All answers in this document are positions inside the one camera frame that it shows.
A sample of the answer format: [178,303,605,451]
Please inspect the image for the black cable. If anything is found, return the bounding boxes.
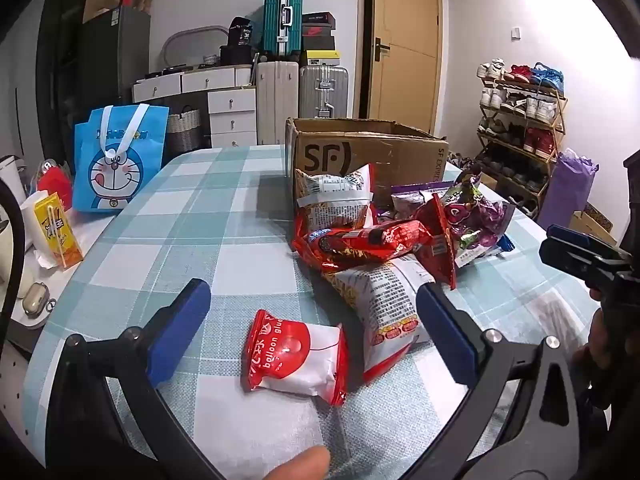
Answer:
[0,179,27,316]

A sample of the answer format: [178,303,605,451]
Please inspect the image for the rows of racked shoes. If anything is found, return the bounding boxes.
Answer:
[476,59,566,211]

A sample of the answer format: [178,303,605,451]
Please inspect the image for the teal suitcase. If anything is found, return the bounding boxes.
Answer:
[262,0,304,58]

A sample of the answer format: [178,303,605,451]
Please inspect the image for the wooden door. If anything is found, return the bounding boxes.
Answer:
[367,0,443,133]

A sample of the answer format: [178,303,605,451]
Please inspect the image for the purple gift bag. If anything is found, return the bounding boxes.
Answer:
[537,150,600,233]

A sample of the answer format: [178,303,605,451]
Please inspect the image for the blue cartoon tote bag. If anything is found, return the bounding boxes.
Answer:
[72,103,170,215]

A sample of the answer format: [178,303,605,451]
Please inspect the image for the silver suitcase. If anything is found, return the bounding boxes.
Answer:
[299,64,349,120]

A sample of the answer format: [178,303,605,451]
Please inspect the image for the black wardrobe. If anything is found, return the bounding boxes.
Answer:
[36,0,96,161]

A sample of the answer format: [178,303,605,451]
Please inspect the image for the wooden shoe rack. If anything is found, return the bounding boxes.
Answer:
[475,67,568,217]

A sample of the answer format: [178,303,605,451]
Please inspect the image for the red snack bag blue emblem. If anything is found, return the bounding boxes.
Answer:
[291,220,433,273]

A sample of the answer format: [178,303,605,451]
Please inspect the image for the small cardboard box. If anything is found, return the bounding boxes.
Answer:
[570,202,618,247]

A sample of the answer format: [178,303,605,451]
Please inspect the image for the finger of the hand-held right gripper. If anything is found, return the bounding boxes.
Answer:
[546,225,621,257]
[539,239,608,281]

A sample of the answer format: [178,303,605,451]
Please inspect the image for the woven laundry basket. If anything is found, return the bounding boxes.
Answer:
[166,106,202,153]

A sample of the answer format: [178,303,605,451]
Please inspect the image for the heap of loose shoes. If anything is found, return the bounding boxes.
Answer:
[447,151,483,173]

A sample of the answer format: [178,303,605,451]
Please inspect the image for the earbuds case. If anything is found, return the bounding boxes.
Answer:
[17,282,51,320]

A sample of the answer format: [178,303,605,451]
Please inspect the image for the large cardboard box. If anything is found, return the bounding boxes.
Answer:
[285,117,450,197]

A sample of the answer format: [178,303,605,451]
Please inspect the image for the purple white snack packet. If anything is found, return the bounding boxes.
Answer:
[390,182,453,221]

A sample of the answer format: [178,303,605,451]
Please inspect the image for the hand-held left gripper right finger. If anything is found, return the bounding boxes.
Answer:
[415,282,616,480]

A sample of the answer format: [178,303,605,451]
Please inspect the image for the grey refrigerator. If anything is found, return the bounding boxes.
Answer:
[77,7,151,171]

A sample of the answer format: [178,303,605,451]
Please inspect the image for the large white red snack bag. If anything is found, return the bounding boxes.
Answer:
[327,255,438,383]

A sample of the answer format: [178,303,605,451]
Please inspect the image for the yellow drink carton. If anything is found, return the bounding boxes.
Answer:
[32,192,84,271]

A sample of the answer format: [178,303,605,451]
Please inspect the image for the grey oval frame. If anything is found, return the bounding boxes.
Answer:
[162,25,231,68]

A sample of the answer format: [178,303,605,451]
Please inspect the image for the white kettle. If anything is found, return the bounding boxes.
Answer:
[0,154,31,301]

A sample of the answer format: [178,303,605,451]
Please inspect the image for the red white balloon print packet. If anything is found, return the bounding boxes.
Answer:
[241,309,349,407]

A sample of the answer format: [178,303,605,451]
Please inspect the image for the white drawer cabinet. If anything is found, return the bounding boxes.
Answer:
[132,64,258,148]

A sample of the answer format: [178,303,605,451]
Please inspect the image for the person's left hand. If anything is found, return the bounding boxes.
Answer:
[250,446,332,480]

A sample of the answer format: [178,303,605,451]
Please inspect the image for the narrow red snack packet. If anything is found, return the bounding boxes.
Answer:
[415,192,458,291]

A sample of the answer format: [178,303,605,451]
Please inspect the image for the white snack bag red trim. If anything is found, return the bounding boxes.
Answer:
[294,164,376,231]

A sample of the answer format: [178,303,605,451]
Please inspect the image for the black bag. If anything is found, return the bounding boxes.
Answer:
[220,16,259,66]

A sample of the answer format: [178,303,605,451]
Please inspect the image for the beige suitcase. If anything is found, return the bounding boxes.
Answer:
[256,57,300,146]

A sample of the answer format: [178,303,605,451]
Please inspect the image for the red crinkled packet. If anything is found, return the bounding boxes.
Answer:
[36,160,75,196]

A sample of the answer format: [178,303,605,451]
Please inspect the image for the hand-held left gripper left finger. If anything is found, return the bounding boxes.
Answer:
[50,278,226,480]

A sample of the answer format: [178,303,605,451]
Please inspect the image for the purple green snack bag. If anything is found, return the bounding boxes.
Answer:
[442,167,516,267]

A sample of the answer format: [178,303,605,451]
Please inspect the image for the person's right hand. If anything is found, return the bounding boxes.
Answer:
[572,284,620,411]

